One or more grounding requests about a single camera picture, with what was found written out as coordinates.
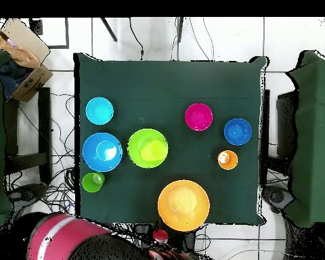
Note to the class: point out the small dark blue bowl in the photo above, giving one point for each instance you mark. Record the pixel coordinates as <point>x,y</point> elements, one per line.
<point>237,132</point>

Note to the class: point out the black tripod leg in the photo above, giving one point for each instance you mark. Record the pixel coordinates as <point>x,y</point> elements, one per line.
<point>109,30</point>
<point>180,29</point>

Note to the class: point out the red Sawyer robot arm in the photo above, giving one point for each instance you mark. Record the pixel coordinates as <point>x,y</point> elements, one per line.
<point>70,238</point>

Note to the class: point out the green cup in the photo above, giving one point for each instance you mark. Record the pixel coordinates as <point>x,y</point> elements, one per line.
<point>90,184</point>

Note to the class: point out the brown cloth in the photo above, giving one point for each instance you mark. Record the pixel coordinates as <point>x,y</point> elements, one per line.
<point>21,55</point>

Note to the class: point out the pink bowl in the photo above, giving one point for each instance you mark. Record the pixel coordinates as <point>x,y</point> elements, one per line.
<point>199,117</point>

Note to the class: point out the orange cup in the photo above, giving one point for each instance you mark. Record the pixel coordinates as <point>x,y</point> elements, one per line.
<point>227,160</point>

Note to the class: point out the large yellow-orange bowl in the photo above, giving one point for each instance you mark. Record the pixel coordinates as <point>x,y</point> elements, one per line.
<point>184,208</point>

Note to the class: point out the small light blue bowl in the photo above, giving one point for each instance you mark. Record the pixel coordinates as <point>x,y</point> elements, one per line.
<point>99,111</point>

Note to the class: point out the black metal frame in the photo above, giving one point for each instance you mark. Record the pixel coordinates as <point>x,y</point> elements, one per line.
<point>36,27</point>

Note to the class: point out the dark blue cloth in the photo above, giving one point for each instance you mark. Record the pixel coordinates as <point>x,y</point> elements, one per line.
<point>12,78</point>

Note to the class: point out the green bowl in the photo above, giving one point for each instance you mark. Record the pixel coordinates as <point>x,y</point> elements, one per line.
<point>138,140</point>

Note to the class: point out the dark green tablecloth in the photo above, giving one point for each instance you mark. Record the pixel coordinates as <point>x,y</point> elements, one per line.
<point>165,89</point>

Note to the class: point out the black stool frame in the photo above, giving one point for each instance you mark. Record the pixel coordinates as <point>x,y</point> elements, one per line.
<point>44,122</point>

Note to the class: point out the black chair base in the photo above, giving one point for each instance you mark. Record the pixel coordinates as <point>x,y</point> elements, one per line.
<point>29,191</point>

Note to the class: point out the yellow cup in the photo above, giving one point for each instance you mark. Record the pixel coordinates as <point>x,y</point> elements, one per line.
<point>153,150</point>

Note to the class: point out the cardboard box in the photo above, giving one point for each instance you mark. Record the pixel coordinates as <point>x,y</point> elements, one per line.
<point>29,84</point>

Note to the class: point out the large blue bowl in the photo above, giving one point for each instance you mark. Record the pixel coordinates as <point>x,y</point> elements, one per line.
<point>94,162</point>

